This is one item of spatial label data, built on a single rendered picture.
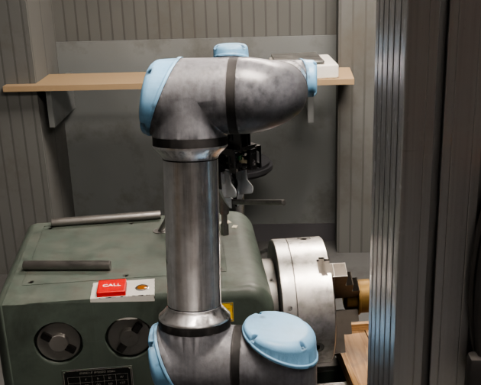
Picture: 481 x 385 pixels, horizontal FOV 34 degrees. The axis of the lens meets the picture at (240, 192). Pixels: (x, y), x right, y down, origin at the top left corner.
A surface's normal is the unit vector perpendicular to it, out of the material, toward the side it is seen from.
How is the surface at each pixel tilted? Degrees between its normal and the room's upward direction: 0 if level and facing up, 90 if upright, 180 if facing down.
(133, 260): 0
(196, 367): 78
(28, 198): 90
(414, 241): 90
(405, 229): 90
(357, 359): 0
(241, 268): 0
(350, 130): 90
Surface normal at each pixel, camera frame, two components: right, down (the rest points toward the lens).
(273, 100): 0.57, 0.22
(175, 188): -0.48, 0.16
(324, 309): 0.07, 0.00
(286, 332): 0.10, -0.93
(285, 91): 0.70, -0.02
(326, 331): 0.09, 0.34
